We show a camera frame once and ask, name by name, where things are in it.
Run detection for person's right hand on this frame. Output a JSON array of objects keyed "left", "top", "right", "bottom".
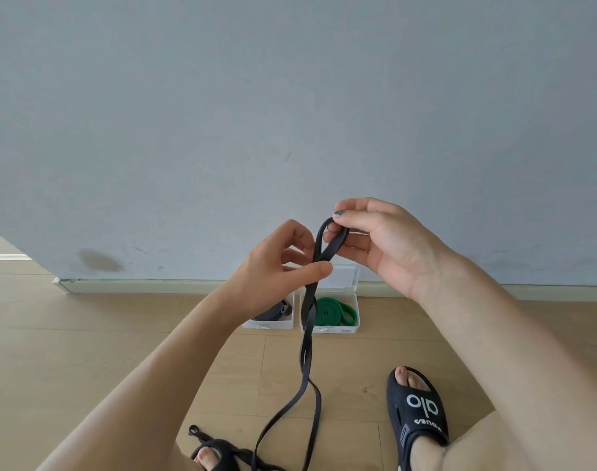
[{"left": 323, "top": 197, "right": 457, "bottom": 305}]

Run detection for person's left hand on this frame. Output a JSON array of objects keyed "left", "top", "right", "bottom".
[{"left": 218, "top": 219, "right": 334, "bottom": 325}]

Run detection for long black resistance band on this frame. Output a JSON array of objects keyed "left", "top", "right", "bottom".
[{"left": 251, "top": 216, "right": 351, "bottom": 471}]

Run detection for person's left forearm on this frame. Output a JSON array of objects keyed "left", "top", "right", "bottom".
[{"left": 36, "top": 288, "right": 241, "bottom": 471}]

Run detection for person's right forearm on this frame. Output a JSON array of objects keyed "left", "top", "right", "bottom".
[{"left": 412, "top": 254, "right": 597, "bottom": 471}]

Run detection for white box with lid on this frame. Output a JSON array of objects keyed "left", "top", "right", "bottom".
[{"left": 299, "top": 264, "right": 361, "bottom": 335}]

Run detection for green resistance band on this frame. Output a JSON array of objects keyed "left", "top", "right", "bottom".
[{"left": 314, "top": 297, "right": 358, "bottom": 327}]

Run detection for coiled black resistance band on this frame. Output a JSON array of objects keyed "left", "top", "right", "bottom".
[{"left": 253, "top": 298, "right": 294, "bottom": 323}]

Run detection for small white box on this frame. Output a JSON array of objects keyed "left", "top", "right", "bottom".
[{"left": 243, "top": 290, "right": 296, "bottom": 330}]

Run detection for white baseboard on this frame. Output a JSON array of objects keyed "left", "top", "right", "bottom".
[{"left": 52, "top": 277, "right": 597, "bottom": 303}]

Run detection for person's right black sandal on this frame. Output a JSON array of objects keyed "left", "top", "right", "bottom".
[{"left": 386, "top": 366, "right": 450, "bottom": 471}]

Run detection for person's black sandal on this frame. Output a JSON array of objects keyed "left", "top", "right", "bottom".
[
  {"left": 386, "top": 366, "right": 450, "bottom": 471},
  {"left": 188, "top": 424, "right": 288, "bottom": 471}
]

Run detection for person's left black sandal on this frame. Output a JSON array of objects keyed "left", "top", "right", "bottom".
[{"left": 188, "top": 424, "right": 288, "bottom": 471}]

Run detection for person's left foot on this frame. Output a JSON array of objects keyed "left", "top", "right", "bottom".
[{"left": 173, "top": 439, "right": 226, "bottom": 471}]

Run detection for person's right leg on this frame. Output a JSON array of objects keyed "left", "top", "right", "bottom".
[{"left": 394, "top": 366, "right": 537, "bottom": 471}]

